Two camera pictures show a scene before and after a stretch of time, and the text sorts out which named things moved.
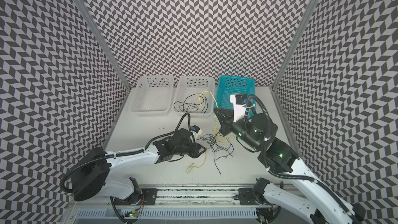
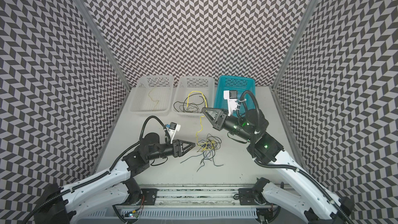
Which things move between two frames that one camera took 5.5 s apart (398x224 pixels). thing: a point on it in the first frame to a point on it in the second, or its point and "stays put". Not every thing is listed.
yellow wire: x=196 y=166 to x=153 y=99
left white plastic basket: x=153 y=95 stays put
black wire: x=226 y=149 to x=207 y=147
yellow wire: x=214 y=117 to x=199 y=92
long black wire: x=195 y=94 stays put
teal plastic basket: x=228 y=85 stays put
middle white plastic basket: x=194 y=95 stays put
